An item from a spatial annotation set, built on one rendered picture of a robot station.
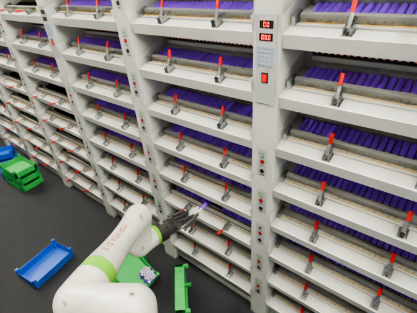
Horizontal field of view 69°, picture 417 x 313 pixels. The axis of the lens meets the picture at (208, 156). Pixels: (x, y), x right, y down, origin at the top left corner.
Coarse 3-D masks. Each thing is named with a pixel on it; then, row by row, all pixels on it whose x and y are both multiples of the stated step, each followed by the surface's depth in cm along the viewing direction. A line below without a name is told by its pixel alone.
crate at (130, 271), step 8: (128, 256) 200; (128, 264) 197; (136, 264) 198; (144, 264) 199; (120, 272) 192; (128, 272) 194; (136, 272) 195; (120, 280) 189; (128, 280) 190; (136, 280) 191
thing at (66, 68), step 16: (48, 0) 164; (48, 16) 166; (64, 32) 175; (64, 64) 180; (80, 64) 188; (64, 80) 190; (80, 96) 194; (96, 176) 230; (112, 192) 238; (112, 208) 243
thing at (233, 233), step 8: (168, 192) 180; (168, 200) 178; (176, 200) 176; (176, 208) 176; (192, 208) 169; (216, 208) 165; (200, 216) 164; (208, 216) 163; (208, 224) 161; (216, 224) 158; (224, 224) 157; (224, 232) 155; (232, 232) 153; (240, 232) 152; (240, 240) 149; (248, 240) 148
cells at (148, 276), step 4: (144, 268) 191; (148, 268) 192; (140, 272) 189; (144, 272) 190; (148, 272) 190; (152, 272) 191; (140, 276) 190; (144, 276) 188; (148, 276) 189; (152, 276) 190; (156, 276) 190; (144, 280) 189; (148, 280) 187; (152, 280) 187; (148, 284) 188
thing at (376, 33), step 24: (336, 0) 89; (360, 0) 85; (384, 0) 82; (408, 0) 79; (288, 24) 89; (312, 24) 86; (336, 24) 84; (360, 24) 81; (384, 24) 77; (408, 24) 74; (288, 48) 90; (312, 48) 85; (336, 48) 81; (360, 48) 77; (384, 48) 74; (408, 48) 71
